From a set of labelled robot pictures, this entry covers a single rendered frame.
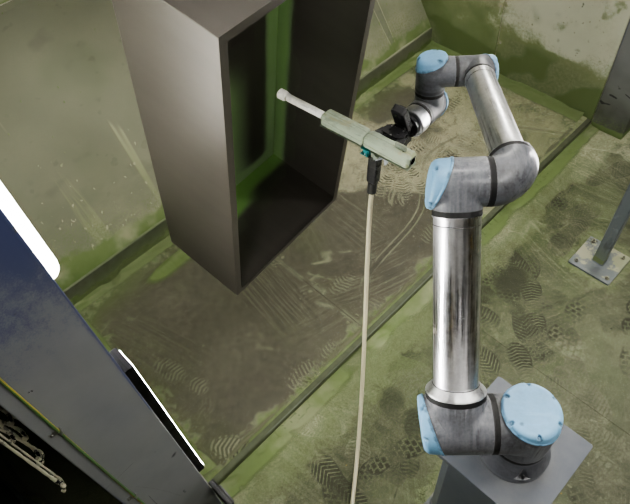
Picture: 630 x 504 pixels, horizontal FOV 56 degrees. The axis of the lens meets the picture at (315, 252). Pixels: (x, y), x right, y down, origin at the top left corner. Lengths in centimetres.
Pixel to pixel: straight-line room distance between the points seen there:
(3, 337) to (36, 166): 189
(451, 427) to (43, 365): 93
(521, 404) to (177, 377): 153
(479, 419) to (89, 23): 229
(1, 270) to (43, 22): 209
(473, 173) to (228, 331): 159
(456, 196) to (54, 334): 86
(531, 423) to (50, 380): 105
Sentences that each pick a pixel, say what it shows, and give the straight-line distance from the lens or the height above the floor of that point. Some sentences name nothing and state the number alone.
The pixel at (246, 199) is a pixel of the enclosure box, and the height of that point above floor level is 52.
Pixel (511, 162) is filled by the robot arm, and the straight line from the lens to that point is 140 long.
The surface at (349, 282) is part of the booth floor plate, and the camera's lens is 274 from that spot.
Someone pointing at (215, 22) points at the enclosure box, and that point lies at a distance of 132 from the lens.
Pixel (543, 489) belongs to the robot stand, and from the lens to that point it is 180.
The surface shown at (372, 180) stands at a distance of 179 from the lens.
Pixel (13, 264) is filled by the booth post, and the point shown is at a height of 168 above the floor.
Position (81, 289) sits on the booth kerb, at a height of 11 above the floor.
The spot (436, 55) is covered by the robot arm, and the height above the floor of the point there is 124.
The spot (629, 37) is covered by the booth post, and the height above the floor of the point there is 56.
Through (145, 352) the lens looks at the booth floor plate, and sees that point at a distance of 274.
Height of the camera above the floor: 231
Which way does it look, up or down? 53 degrees down
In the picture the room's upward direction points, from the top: 7 degrees counter-clockwise
